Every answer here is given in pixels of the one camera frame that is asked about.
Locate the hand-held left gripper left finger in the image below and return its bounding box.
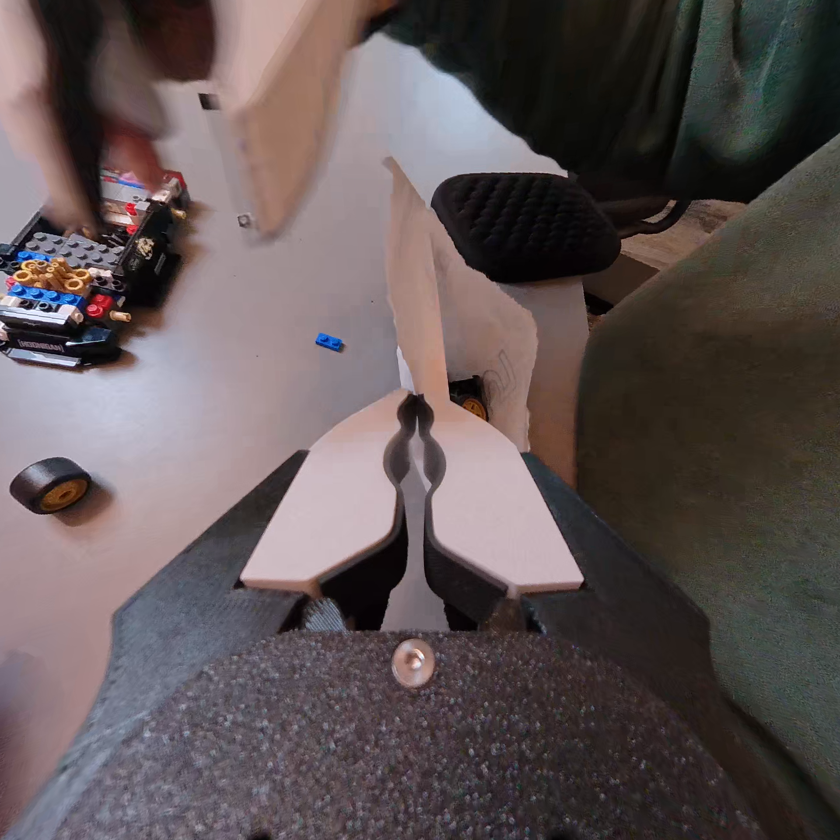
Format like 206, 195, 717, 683
239, 389, 414, 629

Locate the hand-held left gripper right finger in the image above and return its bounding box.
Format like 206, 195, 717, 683
419, 395, 586, 629

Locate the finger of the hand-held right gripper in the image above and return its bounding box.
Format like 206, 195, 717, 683
225, 0, 396, 242
0, 0, 166, 235

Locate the numbered white paper bag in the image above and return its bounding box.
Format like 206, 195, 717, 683
384, 156, 540, 437

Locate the black lego car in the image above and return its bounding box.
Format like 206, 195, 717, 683
0, 167, 194, 370

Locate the black lego wheel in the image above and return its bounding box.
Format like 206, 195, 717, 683
10, 457, 94, 517
449, 376, 490, 422

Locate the person's right forearm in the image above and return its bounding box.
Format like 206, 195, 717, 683
367, 0, 840, 204

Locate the person's right hand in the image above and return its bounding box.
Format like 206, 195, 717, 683
105, 118, 166, 194

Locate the person's green sweatshirt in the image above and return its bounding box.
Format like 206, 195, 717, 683
576, 131, 840, 840

